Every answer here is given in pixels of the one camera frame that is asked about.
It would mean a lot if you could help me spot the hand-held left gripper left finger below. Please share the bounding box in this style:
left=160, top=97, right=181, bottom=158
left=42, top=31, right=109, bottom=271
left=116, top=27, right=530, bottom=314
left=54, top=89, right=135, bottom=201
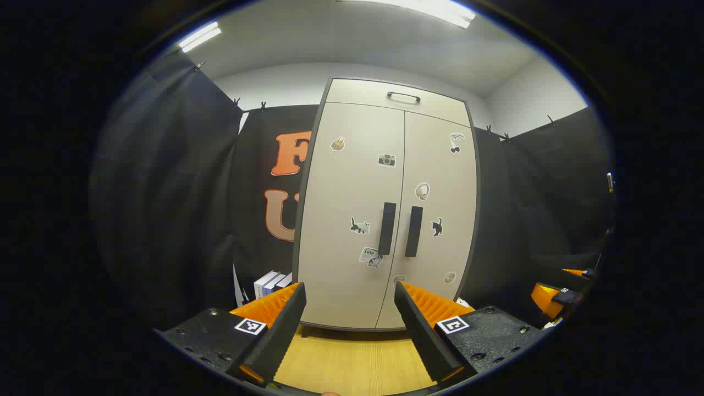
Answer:
left=154, top=282, right=307, bottom=388

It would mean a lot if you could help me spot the short ceiling light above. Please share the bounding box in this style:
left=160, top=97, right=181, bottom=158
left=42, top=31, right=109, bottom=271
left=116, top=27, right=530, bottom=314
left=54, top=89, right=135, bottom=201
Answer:
left=177, top=21, right=222, bottom=54

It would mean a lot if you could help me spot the beige double-door shoe cabinet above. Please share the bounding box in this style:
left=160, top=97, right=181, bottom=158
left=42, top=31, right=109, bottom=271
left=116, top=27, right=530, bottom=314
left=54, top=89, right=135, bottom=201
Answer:
left=291, top=77, right=482, bottom=333

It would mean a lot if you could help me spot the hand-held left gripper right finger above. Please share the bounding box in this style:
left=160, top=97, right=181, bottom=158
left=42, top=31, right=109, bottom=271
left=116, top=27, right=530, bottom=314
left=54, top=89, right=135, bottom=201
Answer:
left=393, top=282, right=545, bottom=386

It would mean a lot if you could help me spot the stack of white boxes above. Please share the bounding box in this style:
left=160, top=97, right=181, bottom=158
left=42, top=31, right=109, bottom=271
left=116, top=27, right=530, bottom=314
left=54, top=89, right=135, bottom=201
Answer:
left=254, top=271, right=293, bottom=300

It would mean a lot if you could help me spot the black backdrop cloth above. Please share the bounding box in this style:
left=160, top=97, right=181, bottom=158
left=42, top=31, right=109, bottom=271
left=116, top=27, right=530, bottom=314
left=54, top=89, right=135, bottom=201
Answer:
left=91, top=49, right=614, bottom=331

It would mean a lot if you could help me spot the beige cabinet door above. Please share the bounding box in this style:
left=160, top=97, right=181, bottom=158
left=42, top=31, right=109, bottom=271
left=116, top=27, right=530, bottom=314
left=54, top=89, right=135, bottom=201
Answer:
left=376, top=110, right=478, bottom=331
left=297, top=102, right=406, bottom=331

